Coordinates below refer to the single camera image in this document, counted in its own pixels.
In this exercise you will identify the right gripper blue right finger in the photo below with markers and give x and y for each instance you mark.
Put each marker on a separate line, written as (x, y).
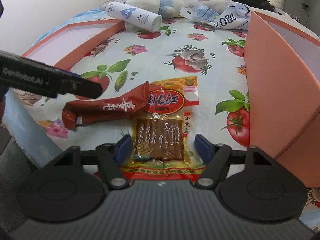
(215, 157)

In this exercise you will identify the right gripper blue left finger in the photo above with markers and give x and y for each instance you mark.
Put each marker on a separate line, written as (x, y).
(111, 156)

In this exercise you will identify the red tofu strip packet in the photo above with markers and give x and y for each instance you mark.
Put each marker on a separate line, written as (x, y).
(161, 136)

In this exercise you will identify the dark red stick packet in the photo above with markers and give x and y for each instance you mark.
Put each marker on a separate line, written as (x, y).
(127, 106)

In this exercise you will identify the pink box lid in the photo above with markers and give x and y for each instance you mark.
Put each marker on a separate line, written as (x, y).
(68, 45)

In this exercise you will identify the blue bed sheet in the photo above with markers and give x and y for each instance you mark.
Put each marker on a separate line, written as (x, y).
(30, 137)

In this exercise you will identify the floral tablecloth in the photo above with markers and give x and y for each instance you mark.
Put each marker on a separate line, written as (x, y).
(181, 48)

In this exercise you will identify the pink open gift box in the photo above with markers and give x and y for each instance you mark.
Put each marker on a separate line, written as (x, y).
(282, 64)

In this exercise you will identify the white spray bottle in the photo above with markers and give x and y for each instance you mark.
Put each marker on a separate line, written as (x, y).
(141, 18)

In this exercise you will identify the crumpled white race bib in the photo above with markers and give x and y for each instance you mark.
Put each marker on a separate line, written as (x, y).
(236, 16)

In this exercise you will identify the clear blue plastic bag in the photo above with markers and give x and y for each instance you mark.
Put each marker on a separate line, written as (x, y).
(197, 12)

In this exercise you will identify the white blue plush toy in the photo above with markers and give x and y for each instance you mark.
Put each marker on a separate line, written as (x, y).
(166, 8)

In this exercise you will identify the grey wardrobe cabinet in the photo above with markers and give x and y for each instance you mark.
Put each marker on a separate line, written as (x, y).
(306, 10)

